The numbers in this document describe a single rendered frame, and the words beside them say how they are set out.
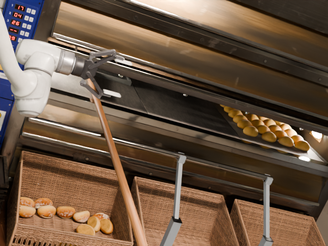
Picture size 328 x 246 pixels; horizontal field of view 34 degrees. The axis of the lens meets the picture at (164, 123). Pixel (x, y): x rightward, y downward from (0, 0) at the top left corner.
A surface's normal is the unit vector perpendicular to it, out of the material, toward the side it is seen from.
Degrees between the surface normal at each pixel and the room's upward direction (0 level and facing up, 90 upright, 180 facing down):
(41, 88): 62
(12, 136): 90
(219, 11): 70
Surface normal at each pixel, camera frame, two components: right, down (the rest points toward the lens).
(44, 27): 0.22, 0.40
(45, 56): 0.40, -0.18
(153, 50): 0.32, 0.07
